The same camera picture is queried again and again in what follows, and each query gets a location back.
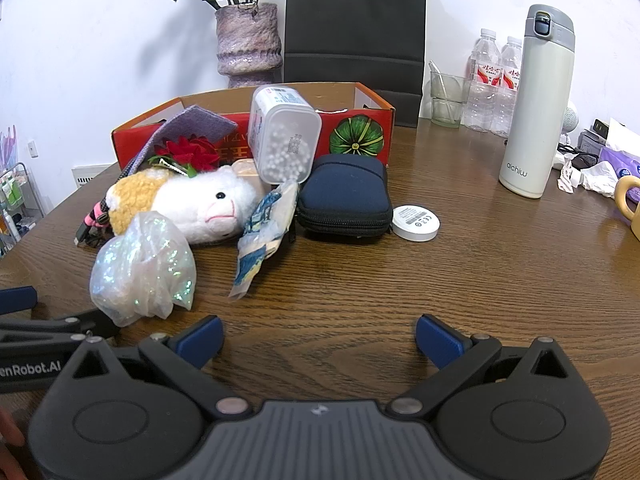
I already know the pink and black strap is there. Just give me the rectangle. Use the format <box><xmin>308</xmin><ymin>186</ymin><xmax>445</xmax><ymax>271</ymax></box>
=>
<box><xmin>75</xmin><ymin>199</ymin><xmax>114</xmax><ymax>249</ymax></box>

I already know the peach coloured object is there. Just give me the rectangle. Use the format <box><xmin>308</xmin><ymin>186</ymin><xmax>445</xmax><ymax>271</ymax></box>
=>
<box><xmin>231</xmin><ymin>159</ymin><xmax>264</xmax><ymax>193</ymax></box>

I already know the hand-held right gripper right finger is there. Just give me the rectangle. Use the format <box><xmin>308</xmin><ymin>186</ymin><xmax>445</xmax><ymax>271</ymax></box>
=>
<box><xmin>389</xmin><ymin>313</ymin><xmax>569</xmax><ymax>419</ymax></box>

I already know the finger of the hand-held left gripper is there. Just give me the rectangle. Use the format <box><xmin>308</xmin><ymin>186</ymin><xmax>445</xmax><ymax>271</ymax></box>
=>
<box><xmin>0</xmin><ymin>308</ymin><xmax>121</xmax><ymax>344</ymax></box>
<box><xmin>0</xmin><ymin>286</ymin><xmax>39</xmax><ymax>317</ymax></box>

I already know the iridescent plastic bag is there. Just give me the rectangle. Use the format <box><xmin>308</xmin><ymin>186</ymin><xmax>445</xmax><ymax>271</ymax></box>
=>
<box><xmin>89</xmin><ymin>211</ymin><xmax>197</xmax><ymax>328</ymax></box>

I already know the yellow mug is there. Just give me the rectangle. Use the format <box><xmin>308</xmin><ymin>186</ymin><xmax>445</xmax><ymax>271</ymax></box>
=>
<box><xmin>614</xmin><ymin>175</ymin><xmax>640</xmax><ymax>242</ymax></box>

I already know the red cardboard box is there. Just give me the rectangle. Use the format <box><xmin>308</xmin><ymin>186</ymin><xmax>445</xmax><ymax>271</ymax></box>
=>
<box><xmin>111</xmin><ymin>81</ymin><xmax>397</xmax><ymax>172</ymax></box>

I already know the white thermos bottle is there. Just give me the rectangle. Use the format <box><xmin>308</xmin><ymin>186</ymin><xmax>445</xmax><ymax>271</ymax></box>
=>
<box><xmin>498</xmin><ymin>4</ymin><xmax>576</xmax><ymax>199</ymax></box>

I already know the crumpled white tissue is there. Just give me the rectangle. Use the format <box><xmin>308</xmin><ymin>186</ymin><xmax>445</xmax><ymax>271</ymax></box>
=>
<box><xmin>557</xmin><ymin>156</ymin><xmax>621</xmax><ymax>196</ymax></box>

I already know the white paper sheet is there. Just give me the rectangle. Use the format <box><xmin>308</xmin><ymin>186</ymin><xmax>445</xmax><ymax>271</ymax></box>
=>
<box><xmin>604</xmin><ymin>117</ymin><xmax>640</xmax><ymax>155</ymax></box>

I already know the glass cup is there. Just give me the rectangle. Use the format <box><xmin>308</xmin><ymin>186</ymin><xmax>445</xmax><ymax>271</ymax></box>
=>
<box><xmin>430</xmin><ymin>70</ymin><xmax>469</xmax><ymax>128</ymax></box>

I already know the wire storage rack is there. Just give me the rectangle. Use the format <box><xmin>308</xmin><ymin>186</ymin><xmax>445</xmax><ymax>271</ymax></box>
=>
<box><xmin>0</xmin><ymin>125</ymin><xmax>44</xmax><ymax>257</ymax></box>

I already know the person's left hand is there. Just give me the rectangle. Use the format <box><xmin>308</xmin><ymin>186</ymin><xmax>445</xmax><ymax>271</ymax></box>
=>
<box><xmin>0</xmin><ymin>405</ymin><xmax>28</xmax><ymax>480</ymax></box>

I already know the clear straw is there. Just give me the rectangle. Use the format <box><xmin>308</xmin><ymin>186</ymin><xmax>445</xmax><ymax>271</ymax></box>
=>
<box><xmin>428</xmin><ymin>60</ymin><xmax>459</xmax><ymax>124</ymax></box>

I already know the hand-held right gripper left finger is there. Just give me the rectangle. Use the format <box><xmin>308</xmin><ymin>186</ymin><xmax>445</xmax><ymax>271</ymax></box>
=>
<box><xmin>72</xmin><ymin>314</ymin><xmax>247</xmax><ymax>421</ymax></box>

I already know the purple tissue pack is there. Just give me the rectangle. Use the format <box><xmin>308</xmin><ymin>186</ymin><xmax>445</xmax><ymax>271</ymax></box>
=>
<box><xmin>598</xmin><ymin>146</ymin><xmax>640</xmax><ymax>221</ymax></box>

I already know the white round disc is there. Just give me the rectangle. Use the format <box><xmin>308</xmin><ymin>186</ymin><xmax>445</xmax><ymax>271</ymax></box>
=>
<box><xmin>391</xmin><ymin>204</ymin><xmax>441</xmax><ymax>242</ymax></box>

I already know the white wall vent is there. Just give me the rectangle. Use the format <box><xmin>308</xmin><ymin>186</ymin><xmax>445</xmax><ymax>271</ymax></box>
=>
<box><xmin>72</xmin><ymin>164</ymin><xmax>119</xmax><ymax>189</ymax></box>

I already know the white round device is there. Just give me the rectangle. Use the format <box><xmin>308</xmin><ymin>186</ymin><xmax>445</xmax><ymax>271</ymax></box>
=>
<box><xmin>561</xmin><ymin>101</ymin><xmax>580</xmax><ymax>147</ymax></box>

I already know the clear container of white beads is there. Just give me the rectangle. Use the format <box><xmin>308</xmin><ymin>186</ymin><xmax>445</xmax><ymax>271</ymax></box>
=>
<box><xmin>248</xmin><ymin>85</ymin><xmax>322</xmax><ymax>184</ymax></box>

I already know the wooden desktop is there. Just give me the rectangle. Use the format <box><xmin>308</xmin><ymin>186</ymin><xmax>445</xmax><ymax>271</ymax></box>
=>
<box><xmin>0</xmin><ymin>117</ymin><xmax>640</xmax><ymax>480</ymax></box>

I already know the blue patterned packet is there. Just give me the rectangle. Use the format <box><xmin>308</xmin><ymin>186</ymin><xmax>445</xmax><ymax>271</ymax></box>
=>
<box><xmin>228</xmin><ymin>181</ymin><xmax>301</xmax><ymax>302</ymax></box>

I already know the black cable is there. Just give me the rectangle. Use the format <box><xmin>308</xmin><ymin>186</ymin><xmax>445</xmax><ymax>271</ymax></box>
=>
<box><xmin>556</xmin><ymin>144</ymin><xmax>599</xmax><ymax>169</ymax></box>

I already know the white and yellow plush toy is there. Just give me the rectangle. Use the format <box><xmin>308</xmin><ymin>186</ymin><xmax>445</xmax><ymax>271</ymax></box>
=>
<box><xmin>106</xmin><ymin>165</ymin><xmax>259</xmax><ymax>246</ymax></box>

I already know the red fabric flower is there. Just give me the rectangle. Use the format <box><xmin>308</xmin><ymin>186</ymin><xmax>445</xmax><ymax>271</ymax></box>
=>
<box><xmin>151</xmin><ymin>135</ymin><xmax>222</xmax><ymax>174</ymax></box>

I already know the navy zip pouch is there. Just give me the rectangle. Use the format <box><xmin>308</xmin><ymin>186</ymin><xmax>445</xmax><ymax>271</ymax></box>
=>
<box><xmin>296</xmin><ymin>154</ymin><xmax>394</xmax><ymax>238</ymax></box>

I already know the purple knitted cloth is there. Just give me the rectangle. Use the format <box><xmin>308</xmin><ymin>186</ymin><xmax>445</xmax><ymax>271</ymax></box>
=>
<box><xmin>117</xmin><ymin>105</ymin><xmax>238</xmax><ymax>182</ymax></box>

